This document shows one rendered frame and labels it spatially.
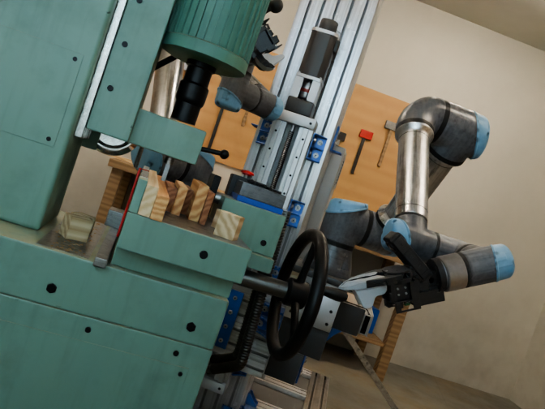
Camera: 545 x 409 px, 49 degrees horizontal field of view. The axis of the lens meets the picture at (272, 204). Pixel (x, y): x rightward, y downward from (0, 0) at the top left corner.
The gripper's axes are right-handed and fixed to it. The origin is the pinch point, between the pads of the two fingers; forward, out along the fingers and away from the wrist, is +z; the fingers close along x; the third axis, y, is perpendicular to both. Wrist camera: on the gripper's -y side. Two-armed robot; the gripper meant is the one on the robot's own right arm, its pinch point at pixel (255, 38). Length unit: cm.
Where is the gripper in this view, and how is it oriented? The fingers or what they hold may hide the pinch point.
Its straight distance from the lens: 137.7
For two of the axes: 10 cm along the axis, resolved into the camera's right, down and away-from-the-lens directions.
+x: 4.6, 8.7, 1.8
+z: 2.0, 1.0, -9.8
